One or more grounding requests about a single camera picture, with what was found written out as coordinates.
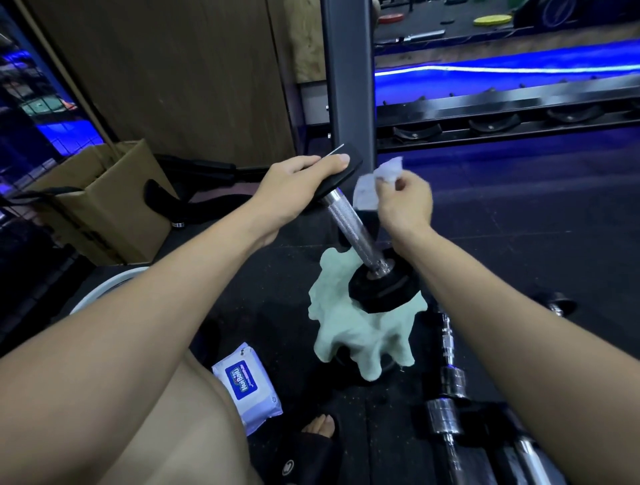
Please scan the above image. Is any person's left forearm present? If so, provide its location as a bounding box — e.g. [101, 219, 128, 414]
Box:
[0, 199, 281, 485]

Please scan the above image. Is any steel barbell bar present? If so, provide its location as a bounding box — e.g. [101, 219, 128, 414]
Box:
[375, 29, 447, 47]

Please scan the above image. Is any light green cloth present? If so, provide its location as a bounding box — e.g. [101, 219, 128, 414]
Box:
[307, 247, 429, 382]

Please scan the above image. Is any glowing white light strip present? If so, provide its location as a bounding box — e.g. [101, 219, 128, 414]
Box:
[375, 63, 640, 77]

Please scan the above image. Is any person's right hand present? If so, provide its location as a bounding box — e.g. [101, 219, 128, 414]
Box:
[375, 169, 435, 241]

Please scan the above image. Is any person's right forearm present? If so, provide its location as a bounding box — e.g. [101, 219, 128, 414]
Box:
[392, 225, 640, 485]

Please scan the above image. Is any black left sandal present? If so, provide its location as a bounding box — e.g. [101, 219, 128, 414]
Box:
[269, 412, 346, 485]

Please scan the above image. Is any person's left leg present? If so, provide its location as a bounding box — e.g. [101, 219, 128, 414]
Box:
[99, 349, 263, 485]

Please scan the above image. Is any white rimmed basin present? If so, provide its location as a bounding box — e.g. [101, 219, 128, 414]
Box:
[69, 266, 151, 316]

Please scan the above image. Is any large chrome dumbbell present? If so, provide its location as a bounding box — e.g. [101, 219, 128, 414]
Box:
[425, 398, 466, 485]

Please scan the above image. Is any black headed chrome handle dumbbell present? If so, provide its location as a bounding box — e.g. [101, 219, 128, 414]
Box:
[539, 292, 579, 318]
[299, 143, 421, 314]
[479, 404, 556, 485]

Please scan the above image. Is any small chrome dumbbell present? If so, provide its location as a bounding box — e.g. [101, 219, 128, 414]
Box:
[439, 312, 469, 400]

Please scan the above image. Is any white blue wet wipes pack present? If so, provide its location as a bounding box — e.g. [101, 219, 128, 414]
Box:
[211, 342, 285, 436]

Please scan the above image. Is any thin wooden stick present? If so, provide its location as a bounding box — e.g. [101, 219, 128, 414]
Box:
[15, 0, 123, 161]

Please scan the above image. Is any person's left hand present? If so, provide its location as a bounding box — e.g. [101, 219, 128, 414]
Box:
[249, 152, 351, 248]

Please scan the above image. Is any white wet wipe sheet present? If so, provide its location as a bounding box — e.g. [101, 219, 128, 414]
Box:
[352, 156, 405, 211]

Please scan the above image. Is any brown cardboard box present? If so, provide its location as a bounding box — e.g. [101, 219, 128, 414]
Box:
[25, 139, 179, 266]

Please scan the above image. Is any black strap handle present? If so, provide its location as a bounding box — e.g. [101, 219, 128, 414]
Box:
[0, 186, 83, 206]

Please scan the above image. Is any row of black bumper plates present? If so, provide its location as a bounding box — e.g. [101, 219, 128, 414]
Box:
[515, 0, 640, 29]

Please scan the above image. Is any dark metal rack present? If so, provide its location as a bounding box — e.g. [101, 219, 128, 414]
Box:
[375, 75, 640, 153]

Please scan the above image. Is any black padded bench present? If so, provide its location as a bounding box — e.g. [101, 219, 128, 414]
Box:
[143, 153, 271, 229]

